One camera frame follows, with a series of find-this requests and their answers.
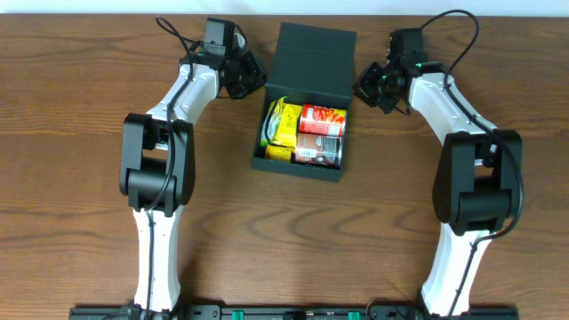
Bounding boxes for green white snack packet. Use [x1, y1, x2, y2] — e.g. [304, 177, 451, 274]
[259, 96, 286, 148]

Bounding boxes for long yellow snack packet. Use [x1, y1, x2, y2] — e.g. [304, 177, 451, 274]
[270, 103, 302, 148]

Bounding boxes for black gift box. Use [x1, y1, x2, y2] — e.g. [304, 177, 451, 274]
[252, 22, 357, 182]

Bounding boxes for bright red Pringles can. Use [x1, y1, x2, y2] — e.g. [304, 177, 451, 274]
[299, 104, 347, 137]

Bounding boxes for small yellow snack packet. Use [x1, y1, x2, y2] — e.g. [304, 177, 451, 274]
[265, 145, 294, 163]

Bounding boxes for dark red Pringles can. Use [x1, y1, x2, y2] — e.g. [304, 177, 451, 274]
[294, 133, 344, 168]

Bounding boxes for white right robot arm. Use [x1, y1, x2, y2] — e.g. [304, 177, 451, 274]
[354, 60, 524, 319]

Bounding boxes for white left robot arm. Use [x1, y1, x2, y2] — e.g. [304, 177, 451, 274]
[119, 50, 267, 319]

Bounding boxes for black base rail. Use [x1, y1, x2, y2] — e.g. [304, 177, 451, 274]
[68, 300, 520, 320]

